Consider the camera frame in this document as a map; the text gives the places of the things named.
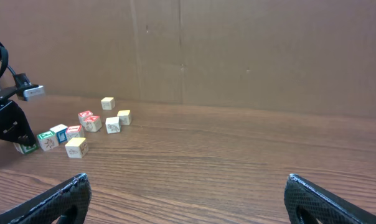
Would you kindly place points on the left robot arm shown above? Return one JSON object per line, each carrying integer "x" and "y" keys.
{"x": 4, "y": 60}

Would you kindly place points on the red block with circle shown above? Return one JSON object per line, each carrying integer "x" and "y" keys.
{"x": 83, "y": 115}

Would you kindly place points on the green letter block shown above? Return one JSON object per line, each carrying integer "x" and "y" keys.
{"x": 47, "y": 140}

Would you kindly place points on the yellow block far top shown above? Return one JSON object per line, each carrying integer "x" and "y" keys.
{"x": 108, "y": 103}

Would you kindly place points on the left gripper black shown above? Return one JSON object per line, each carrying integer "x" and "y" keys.
{"x": 14, "y": 126}

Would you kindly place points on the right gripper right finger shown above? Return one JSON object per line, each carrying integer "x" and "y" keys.
{"x": 307, "y": 202}

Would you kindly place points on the red block letter M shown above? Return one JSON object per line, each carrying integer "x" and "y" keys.
{"x": 92, "y": 123}

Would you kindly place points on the cardboard back wall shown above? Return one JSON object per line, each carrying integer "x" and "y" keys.
{"x": 300, "y": 56}

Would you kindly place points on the white block green side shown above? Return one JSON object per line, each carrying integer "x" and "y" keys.
{"x": 25, "y": 149}

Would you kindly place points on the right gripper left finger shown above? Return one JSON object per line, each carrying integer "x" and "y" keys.
{"x": 67, "y": 202}

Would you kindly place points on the yellow block upper right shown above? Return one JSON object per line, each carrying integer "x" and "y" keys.
{"x": 125, "y": 117}

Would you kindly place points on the white block with blue side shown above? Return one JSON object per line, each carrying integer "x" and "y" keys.
{"x": 59, "y": 131}

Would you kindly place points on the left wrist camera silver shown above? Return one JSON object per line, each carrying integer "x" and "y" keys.
{"x": 32, "y": 92}

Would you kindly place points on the yellow block letter B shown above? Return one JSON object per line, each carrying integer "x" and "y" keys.
{"x": 77, "y": 147}

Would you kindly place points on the yellow block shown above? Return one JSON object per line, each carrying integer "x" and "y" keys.
{"x": 125, "y": 117}
{"x": 108, "y": 103}

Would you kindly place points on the white block right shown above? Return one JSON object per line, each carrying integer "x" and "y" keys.
{"x": 113, "y": 125}

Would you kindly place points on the red block letter I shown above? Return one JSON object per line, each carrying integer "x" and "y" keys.
{"x": 74, "y": 132}

